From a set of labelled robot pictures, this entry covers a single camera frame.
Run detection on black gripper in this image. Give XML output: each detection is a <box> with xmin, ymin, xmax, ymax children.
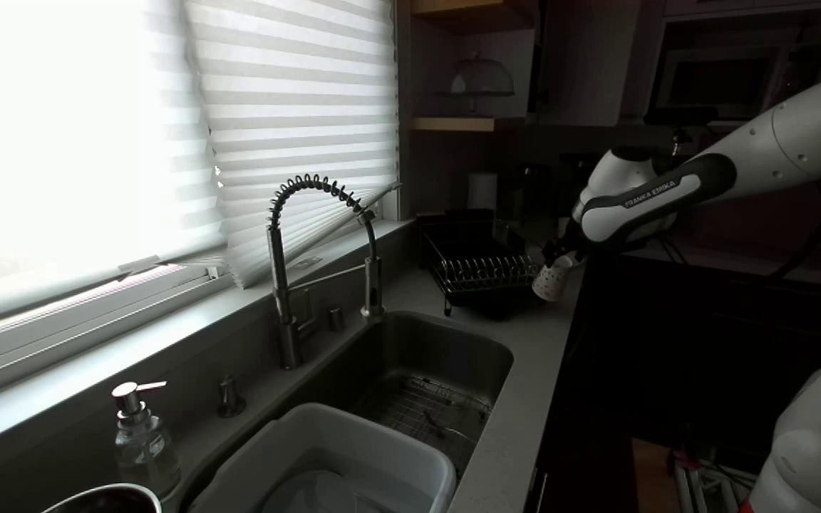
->
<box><xmin>541</xmin><ymin>216</ymin><xmax>596</xmax><ymax>273</ymax></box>

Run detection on white paper cup coloured spots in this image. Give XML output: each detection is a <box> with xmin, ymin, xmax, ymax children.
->
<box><xmin>529</xmin><ymin>260</ymin><xmax>579</xmax><ymax>307</ymax></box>

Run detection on black drain tray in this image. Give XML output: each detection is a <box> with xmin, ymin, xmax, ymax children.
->
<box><xmin>418</xmin><ymin>209</ymin><xmax>546</xmax><ymax>323</ymax></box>

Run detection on white paper towel roll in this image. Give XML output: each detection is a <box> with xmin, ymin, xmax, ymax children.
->
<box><xmin>464</xmin><ymin>168</ymin><xmax>501</xmax><ymax>213</ymax></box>

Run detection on grey kitchen sink basin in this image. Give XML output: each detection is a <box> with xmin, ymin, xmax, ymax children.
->
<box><xmin>277</xmin><ymin>310</ymin><xmax>515</xmax><ymax>488</ymax></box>

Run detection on metal sink bottom grid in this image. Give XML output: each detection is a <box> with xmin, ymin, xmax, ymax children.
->
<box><xmin>370</xmin><ymin>367</ymin><xmax>494</xmax><ymax>451</ymax></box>

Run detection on dark built-in microwave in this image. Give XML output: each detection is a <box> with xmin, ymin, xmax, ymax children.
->
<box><xmin>650</xmin><ymin>39</ymin><xmax>784</xmax><ymax>122</ymax></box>

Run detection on chrome spring kitchen faucet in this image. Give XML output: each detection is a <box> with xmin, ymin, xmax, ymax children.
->
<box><xmin>266</xmin><ymin>171</ymin><xmax>388</xmax><ymax>370</ymax></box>

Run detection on white plastic wash tub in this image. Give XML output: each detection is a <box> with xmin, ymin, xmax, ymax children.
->
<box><xmin>184</xmin><ymin>400</ymin><xmax>458</xmax><ymax>513</ymax></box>

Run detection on narrow white window blind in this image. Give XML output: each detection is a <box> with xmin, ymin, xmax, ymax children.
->
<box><xmin>180</xmin><ymin>0</ymin><xmax>405</xmax><ymax>289</ymax></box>

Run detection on small dark counter knob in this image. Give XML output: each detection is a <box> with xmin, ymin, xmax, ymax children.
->
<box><xmin>214</xmin><ymin>370</ymin><xmax>248</xmax><ymax>420</ymax></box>

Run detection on clear glass soap dispenser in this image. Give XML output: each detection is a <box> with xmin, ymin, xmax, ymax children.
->
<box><xmin>107</xmin><ymin>376</ymin><xmax>184</xmax><ymax>503</ymax></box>

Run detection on wide white window blind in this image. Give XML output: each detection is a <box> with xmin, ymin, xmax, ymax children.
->
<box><xmin>0</xmin><ymin>0</ymin><xmax>227</xmax><ymax>330</ymax></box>

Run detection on dark round bowl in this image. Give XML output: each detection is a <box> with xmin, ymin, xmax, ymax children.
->
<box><xmin>36</xmin><ymin>480</ymin><xmax>164</xmax><ymax>513</ymax></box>

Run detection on chrome wire dish rack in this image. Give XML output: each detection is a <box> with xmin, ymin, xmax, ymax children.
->
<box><xmin>425</xmin><ymin>226</ymin><xmax>539</xmax><ymax>299</ymax></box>

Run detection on wooden wall shelf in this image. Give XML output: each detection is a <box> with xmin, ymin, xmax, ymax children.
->
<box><xmin>408</xmin><ymin>114</ymin><xmax>498</xmax><ymax>138</ymax></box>

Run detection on wire dome food cover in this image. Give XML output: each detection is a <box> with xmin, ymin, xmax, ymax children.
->
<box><xmin>441</xmin><ymin>54</ymin><xmax>518</xmax><ymax>101</ymax></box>

